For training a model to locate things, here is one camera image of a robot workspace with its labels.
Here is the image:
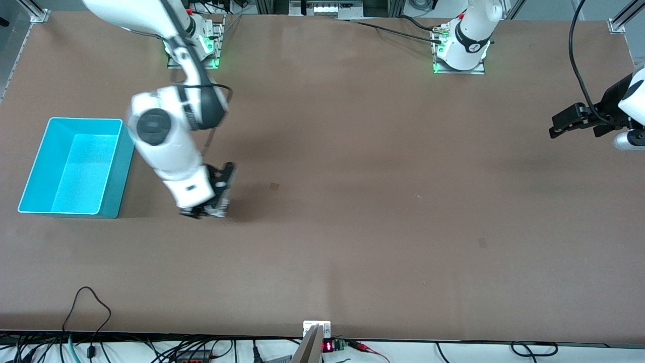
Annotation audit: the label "teal plastic storage bin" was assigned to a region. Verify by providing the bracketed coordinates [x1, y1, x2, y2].
[18, 117, 137, 219]

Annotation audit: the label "metal box with lights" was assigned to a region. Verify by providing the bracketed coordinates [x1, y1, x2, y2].
[289, 0, 364, 21]

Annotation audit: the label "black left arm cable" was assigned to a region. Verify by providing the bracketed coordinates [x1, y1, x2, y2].
[568, 0, 605, 124]

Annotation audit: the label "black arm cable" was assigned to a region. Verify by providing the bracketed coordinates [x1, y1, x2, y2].
[568, 0, 605, 124]
[160, 0, 234, 149]

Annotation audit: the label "aluminium frame profile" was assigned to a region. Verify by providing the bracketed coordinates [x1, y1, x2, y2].
[15, 0, 51, 23]
[608, 0, 645, 35]

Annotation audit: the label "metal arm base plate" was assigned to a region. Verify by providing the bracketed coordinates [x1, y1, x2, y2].
[167, 15, 225, 70]
[432, 25, 486, 75]

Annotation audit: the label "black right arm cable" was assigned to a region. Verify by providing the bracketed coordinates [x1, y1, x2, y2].
[160, 0, 234, 149]

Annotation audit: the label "white metal bracket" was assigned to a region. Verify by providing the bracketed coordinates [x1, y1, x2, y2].
[303, 321, 332, 338]

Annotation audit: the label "thick black table cable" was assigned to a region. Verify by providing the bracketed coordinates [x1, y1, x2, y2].
[335, 19, 445, 45]
[397, 15, 444, 33]

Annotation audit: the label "thin black looped cable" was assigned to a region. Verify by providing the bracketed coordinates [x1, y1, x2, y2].
[62, 286, 112, 356]

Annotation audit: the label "grey metal mount bar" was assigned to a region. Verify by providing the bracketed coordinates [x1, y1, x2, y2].
[291, 324, 324, 363]

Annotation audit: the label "red clip wires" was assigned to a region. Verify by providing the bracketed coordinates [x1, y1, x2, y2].
[347, 340, 390, 363]

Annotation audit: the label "coiled black cable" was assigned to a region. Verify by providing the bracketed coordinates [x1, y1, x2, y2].
[510, 341, 559, 358]

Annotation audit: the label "grey metal side rail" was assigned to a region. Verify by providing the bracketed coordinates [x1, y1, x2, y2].
[0, 20, 32, 101]

